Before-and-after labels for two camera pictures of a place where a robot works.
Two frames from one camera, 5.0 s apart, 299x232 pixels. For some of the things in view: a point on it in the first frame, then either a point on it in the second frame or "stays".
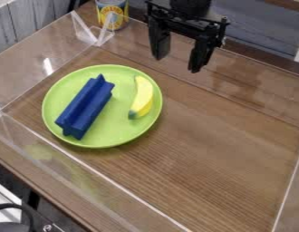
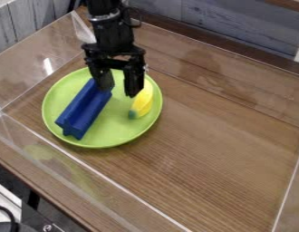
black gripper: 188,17 → 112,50
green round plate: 111,129 stays
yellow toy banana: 143,100 stays
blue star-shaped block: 86,107 stays
